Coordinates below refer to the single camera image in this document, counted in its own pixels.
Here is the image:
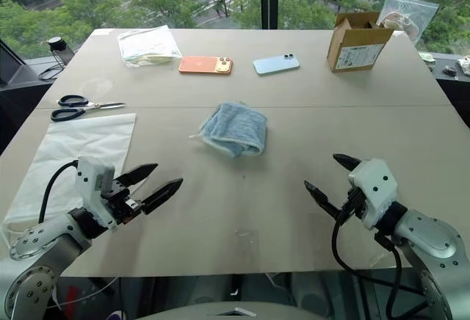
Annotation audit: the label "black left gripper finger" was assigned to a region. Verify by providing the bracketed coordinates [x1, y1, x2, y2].
[116, 163, 159, 194]
[137, 178, 184, 216]

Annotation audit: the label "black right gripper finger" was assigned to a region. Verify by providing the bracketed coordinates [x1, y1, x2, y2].
[303, 180, 344, 219]
[332, 153, 363, 171]

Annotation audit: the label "black side ledge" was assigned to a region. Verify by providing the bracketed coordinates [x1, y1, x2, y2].
[0, 39, 76, 156]

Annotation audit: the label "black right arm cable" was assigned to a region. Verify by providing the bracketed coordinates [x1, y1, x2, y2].
[331, 189, 430, 312]

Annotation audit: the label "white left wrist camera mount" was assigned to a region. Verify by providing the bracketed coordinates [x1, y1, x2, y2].
[75, 156, 118, 231]

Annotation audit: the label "light blue smartphone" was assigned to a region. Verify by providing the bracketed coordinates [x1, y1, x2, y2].
[252, 53, 300, 76]

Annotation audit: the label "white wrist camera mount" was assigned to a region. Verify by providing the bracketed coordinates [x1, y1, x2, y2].
[347, 157, 399, 230]
[75, 156, 118, 231]

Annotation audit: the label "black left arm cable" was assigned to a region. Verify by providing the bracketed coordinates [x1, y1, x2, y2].
[38, 159, 80, 224]

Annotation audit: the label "clear zip plastic bag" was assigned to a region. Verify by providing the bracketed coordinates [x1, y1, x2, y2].
[376, 0, 440, 46]

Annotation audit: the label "small black round device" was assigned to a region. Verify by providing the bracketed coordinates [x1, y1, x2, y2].
[38, 36, 76, 81]

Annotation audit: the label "black handled scissors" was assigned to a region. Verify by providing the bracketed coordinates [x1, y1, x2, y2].
[50, 94, 127, 123]

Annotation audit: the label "orange smartphone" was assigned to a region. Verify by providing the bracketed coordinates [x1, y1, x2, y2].
[178, 55, 234, 76]

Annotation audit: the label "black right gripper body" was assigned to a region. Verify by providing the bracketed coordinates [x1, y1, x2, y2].
[339, 186, 369, 225]

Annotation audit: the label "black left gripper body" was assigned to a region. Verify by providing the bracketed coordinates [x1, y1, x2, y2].
[99, 178, 143, 226]

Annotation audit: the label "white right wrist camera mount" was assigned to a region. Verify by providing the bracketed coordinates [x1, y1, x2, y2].
[347, 157, 399, 230]

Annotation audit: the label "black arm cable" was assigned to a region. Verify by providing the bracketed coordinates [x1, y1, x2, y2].
[331, 189, 430, 312]
[38, 159, 80, 224]

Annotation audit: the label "brown cardboard box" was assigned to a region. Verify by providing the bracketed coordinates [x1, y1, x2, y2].
[326, 12, 395, 74]

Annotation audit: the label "light blue towel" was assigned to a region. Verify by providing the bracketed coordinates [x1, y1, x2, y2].
[189, 101, 269, 159]

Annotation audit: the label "stack of plastic document sleeves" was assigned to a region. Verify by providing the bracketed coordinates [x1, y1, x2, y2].
[117, 25, 183, 68]

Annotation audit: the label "white cloth bag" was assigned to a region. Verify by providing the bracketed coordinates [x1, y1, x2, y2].
[0, 112, 137, 251]

